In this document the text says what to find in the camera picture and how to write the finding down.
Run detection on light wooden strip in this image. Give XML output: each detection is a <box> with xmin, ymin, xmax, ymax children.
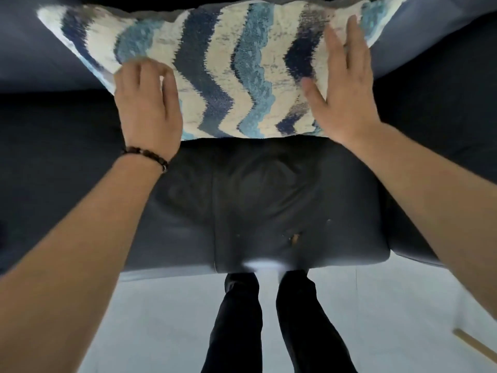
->
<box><xmin>452</xmin><ymin>328</ymin><xmax>497</xmax><ymax>366</ymax></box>

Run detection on blue white zigzag pillow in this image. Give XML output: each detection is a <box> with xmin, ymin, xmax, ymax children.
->
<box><xmin>37</xmin><ymin>0</ymin><xmax>411</xmax><ymax>141</ymax></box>

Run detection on dark beaded bracelet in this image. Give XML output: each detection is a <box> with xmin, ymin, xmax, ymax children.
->
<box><xmin>121</xmin><ymin>146</ymin><xmax>170</xmax><ymax>174</ymax></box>

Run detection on black trousers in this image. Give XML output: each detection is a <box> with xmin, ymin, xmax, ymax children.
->
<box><xmin>201</xmin><ymin>269</ymin><xmax>359</xmax><ymax>373</ymax></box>

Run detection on person's left forearm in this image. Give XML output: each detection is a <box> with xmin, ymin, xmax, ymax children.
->
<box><xmin>0</xmin><ymin>151</ymin><xmax>171</xmax><ymax>373</ymax></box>

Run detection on dark blue sofa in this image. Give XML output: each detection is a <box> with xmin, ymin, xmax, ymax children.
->
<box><xmin>0</xmin><ymin>0</ymin><xmax>497</xmax><ymax>284</ymax></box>

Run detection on person's right forearm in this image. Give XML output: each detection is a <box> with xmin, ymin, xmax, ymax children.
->
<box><xmin>342</xmin><ymin>122</ymin><xmax>497</xmax><ymax>322</ymax></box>

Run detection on person's left hand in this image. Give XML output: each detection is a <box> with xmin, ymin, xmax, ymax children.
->
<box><xmin>114</xmin><ymin>57</ymin><xmax>184</xmax><ymax>160</ymax></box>

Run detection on person's right hand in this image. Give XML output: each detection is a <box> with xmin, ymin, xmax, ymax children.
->
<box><xmin>302</xmin><ymin>15</ymin><xmax>383</xmax><ymax>147</ymax></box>

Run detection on black leather seat cushion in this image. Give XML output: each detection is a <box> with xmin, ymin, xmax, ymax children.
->
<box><xmin>123</xmin><ymin>137</ymin><xmax>391</xmax><ymax>283</ymax></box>

